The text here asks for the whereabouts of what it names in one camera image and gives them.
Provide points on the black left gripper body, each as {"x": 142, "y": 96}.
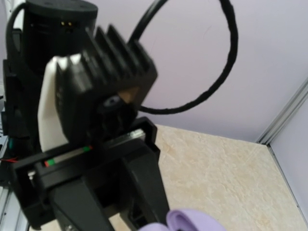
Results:
{"x": 99, "y": 163}

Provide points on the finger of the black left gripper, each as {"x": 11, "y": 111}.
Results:
{"x": 144, "y": 199}
{"x": 77, "y": 208}

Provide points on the purple earbud charging case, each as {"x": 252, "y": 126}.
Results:
{"x": 186, "y": 220}

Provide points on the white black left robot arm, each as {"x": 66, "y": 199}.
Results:
{"x": 37, "y": 31}

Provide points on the aluminium front rail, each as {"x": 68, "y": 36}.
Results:
{"x": 11, "y": 215}

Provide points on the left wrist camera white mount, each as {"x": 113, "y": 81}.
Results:
{"x": 94, "y": 95}

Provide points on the aluminium corner post right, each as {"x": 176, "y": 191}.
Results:
{"x": 285, "y": 115}

